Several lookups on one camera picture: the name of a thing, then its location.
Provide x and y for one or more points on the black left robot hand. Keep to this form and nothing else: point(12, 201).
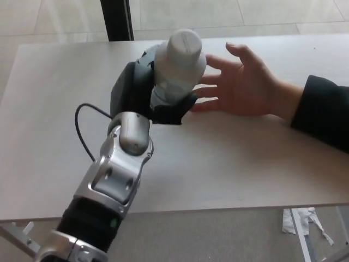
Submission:
point(131, 87)

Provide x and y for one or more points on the person's bare hand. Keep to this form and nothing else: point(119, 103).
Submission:
point(245, 87)

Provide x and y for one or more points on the white plastic bottle with cap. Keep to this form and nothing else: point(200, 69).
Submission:
point(177, 68)

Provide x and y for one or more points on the person's forearm black sleeve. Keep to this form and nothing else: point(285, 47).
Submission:
point(324, 109)

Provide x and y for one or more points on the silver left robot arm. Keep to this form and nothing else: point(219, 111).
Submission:
point(117, 169)

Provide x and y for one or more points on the black vertical pillar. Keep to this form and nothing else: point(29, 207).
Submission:
point(115, 19)

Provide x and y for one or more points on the torn white paper scrap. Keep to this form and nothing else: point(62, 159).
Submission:
point(288, 223)

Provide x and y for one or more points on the white table leg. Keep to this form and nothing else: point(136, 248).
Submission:
point(305, 245)

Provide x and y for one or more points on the thin white table frame bar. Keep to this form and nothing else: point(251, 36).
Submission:
point(343, 219)

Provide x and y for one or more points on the white table brace with bracket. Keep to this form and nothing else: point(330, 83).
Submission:
point(30, 244)

